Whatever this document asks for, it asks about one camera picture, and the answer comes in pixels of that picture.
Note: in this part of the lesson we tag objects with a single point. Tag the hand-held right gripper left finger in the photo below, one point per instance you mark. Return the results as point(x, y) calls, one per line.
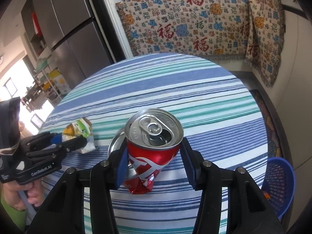
point(121, 170)

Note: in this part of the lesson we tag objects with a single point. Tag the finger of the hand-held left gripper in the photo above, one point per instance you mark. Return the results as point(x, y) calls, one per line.
point(56, 138)
point(70, 145)

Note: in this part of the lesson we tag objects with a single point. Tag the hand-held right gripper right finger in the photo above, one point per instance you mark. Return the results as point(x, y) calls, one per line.
point(189, 165)

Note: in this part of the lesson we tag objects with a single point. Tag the yellow green snack wrapper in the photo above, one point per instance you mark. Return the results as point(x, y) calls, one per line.
point(78, 129)

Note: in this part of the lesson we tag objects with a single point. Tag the crushed red can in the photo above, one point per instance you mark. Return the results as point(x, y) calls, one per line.
point(151, 160)
point(115, 143)

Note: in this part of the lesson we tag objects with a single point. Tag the blue plastic basket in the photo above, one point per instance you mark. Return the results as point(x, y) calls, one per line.
point(280, 182)

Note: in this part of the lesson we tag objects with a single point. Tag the person's left hand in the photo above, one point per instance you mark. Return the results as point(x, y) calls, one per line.
point(12, 195)

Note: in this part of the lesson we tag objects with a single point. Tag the dark wooden furniture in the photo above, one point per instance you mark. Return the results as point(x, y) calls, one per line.
point(33, 97)

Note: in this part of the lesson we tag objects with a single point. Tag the green garment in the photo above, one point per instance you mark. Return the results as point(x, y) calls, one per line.
point(11, 217)

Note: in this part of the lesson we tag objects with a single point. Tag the white storage rack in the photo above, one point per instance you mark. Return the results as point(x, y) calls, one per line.
point(45, 82)

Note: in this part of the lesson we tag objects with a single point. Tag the yellow cardboard box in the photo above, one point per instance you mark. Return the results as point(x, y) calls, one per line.
point(59, 81)

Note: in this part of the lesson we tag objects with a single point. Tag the green plastic basin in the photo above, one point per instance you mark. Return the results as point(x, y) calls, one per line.
point(42, 64)

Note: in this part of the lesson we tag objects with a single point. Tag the striped tablecloth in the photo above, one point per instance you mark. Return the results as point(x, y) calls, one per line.
point(182, 90)

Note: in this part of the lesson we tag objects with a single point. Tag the colourful floor mat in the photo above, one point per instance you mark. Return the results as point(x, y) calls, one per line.
point(268, 126)

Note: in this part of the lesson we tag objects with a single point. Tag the grey refrigerator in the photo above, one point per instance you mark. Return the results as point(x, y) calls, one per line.
point(73, 29)

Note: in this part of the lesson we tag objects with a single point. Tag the red hanging cloth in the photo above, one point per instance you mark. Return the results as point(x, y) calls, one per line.
point(35, 24)

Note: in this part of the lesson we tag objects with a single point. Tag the large printed blanket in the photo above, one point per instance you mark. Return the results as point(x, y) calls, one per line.
point(182, 29)

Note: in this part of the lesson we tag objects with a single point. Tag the small printed blanket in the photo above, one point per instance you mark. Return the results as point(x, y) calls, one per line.
point(265, 41)

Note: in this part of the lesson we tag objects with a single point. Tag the wall cabinet shelves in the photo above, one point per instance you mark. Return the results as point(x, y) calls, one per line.
point(26, 22)

